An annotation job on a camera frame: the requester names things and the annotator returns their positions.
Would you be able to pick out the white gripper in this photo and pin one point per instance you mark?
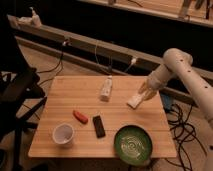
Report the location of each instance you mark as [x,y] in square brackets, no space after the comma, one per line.
[155,82]

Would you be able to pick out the white sponge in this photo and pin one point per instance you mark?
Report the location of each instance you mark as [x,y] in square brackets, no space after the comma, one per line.
[135,100]

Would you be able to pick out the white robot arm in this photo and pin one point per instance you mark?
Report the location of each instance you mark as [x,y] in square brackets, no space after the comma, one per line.
[178,63]

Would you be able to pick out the green ceramic plate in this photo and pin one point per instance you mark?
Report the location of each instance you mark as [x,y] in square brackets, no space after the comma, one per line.
[133,145]

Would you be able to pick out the blue box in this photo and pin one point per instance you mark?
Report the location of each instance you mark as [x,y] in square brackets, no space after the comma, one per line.
[166,101]

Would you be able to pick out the white tube bottle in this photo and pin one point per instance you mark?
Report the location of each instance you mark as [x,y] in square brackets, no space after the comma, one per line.
[106,89]

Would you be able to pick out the black rectangular bar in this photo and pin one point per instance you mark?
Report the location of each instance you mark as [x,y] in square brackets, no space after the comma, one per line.
[99,128]

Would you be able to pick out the wooden table board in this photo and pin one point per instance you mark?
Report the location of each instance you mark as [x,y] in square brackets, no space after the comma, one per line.
[81,93]

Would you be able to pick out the orange carrot toy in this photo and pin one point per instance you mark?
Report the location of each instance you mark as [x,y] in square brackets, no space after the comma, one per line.
[80,117]

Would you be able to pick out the black chair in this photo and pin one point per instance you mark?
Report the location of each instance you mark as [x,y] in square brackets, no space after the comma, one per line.
[23,86]

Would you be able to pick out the white spray bottle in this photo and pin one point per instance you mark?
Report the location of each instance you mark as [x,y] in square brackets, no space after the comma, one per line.
[35,18]

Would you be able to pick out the white plug with cable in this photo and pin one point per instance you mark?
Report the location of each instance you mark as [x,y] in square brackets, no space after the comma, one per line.
[132,62]

